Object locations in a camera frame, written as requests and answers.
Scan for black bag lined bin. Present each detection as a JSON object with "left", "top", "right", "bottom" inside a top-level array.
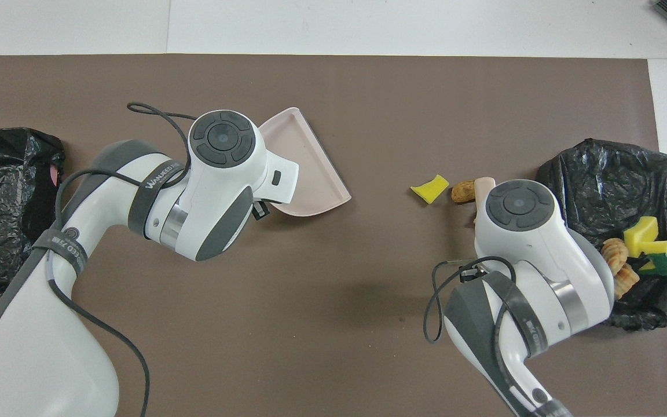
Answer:
[{"left": 536, "top": 138, "right": 667, "bottom": 332}]

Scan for brown bread roll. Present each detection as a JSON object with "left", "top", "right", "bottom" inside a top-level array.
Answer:
[{"left": 451, "top": 179, "right": 479, "bottom": 204}]

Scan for green yellow sponge piece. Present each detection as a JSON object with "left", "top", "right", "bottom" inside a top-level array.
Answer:
[{"left": 637, "top": 240, "right": 667, "bottom": 276}]

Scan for brown table mat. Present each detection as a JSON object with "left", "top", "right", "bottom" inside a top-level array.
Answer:
[{"left": 0, "top": 54, "right": 667, "bottom": 417}]

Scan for orange striped croissant piece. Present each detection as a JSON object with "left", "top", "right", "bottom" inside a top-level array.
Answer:
[{"left": 614, "top": 264, "right": 640, "bottom": 301}]

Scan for beige plastic dustpan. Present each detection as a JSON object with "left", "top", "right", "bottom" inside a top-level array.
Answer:
[{"left": 258, "top": 107, "right": 352, "bottom": 218}]

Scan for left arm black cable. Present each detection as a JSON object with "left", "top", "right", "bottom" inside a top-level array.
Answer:
[{"left": 54, "top": 102, "right": 196, "bottom": 417}]

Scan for yellow notched sponge piece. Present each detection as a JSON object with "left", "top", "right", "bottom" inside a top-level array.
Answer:
[{"left": 623, "top": 216, "right": 659, "bottom": 259}]

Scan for beige brush black bristles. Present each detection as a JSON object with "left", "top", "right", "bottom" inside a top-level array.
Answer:
[{"left": 472, "top": 177, "right": 496, "bottom": 224}]

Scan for yellow wedge sponge piece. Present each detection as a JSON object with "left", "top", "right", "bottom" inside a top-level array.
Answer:
[{"left": 411, "top": 174, "right": 450, "bottom": 204}]

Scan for pale flaky pastry piece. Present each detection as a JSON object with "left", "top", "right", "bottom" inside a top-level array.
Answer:
[{"left": 601, "top": 238, "right": 629, "bottom": 273}]

